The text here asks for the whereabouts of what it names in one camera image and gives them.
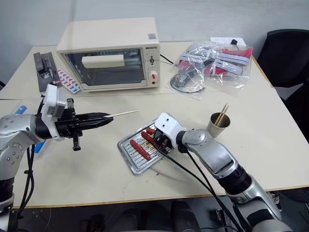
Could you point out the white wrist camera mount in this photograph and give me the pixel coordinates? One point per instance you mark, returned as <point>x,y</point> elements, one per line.
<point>167,125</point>
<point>51,99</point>

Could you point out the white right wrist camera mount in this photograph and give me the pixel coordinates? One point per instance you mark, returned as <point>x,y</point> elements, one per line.
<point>167,125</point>

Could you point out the wooden skewer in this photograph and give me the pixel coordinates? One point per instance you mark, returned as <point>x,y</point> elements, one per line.
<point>124,113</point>
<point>223,112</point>

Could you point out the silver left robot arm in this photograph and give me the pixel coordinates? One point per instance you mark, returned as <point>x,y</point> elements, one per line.
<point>17,128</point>

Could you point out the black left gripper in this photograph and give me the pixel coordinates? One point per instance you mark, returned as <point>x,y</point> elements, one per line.
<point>67,125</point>

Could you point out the card with red blue shapes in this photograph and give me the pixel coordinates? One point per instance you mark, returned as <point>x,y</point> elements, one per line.
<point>68,81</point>

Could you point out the cream toaster oven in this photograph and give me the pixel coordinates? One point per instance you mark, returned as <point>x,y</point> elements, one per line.
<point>106,36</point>

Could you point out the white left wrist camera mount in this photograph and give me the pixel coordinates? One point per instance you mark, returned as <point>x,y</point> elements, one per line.
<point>51,99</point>

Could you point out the dark rounded shape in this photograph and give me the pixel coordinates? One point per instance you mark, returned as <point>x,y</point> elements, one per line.
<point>132,220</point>
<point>184,215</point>

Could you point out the metal grill tray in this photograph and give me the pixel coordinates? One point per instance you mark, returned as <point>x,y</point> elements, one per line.
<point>135,164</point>

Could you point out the dark shoe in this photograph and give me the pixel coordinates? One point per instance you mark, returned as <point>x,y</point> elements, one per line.
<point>275,200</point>

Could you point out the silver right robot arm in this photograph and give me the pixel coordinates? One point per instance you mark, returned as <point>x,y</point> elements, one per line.
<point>217,149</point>

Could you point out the red sausage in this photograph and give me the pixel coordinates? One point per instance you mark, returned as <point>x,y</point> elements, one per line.
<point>150,131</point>
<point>140,149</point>
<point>146,136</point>

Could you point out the white power strip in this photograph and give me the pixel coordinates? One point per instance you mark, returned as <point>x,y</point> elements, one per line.
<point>224,40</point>

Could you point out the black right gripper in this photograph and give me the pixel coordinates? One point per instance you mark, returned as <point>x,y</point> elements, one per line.
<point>164,142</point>

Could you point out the black plug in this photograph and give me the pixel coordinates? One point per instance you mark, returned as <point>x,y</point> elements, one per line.
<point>234,43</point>

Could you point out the metal cup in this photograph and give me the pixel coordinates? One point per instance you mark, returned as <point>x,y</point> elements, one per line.
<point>217,129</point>

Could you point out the plastic bag with electronics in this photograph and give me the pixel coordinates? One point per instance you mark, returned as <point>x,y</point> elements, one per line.
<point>186,82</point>

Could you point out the plastic bag with red items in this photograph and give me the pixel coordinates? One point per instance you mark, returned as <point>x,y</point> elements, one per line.
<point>224,60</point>

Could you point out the black chair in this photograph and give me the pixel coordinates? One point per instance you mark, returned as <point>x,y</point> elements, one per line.
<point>285,58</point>

